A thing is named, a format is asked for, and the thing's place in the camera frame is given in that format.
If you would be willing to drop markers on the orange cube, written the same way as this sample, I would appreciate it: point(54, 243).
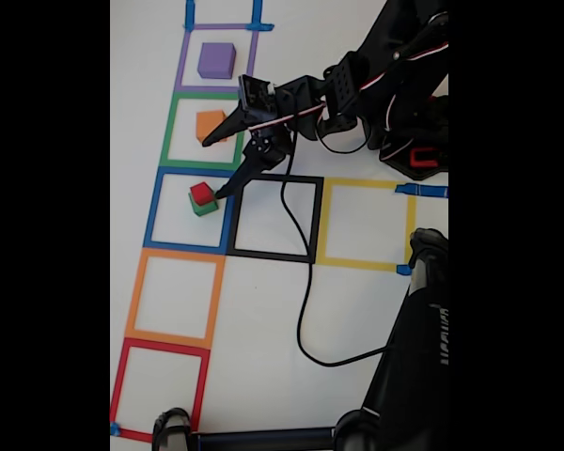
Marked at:
point(209, 124)

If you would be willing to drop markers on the small red cube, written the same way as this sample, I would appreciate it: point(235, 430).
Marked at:
point(200, 191)

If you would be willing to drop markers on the green cube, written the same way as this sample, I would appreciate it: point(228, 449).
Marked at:
point(204, 209)

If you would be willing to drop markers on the purple square block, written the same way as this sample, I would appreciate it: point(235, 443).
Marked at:
point(216, 58)

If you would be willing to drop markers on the twisted blue tape strip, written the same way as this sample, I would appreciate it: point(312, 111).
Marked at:
point(190, 14)

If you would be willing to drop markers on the long blue tape strip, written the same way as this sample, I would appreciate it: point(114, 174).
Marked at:
point(427, 191)

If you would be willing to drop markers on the small blue tape piece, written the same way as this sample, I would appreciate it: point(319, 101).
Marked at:
point(115, 429)
point(403, 270)

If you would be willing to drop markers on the black tripod stand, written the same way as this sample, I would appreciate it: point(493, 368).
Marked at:
point(404, 376)

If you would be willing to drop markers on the red square frame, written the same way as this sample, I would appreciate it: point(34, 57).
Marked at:
point(117, 390)

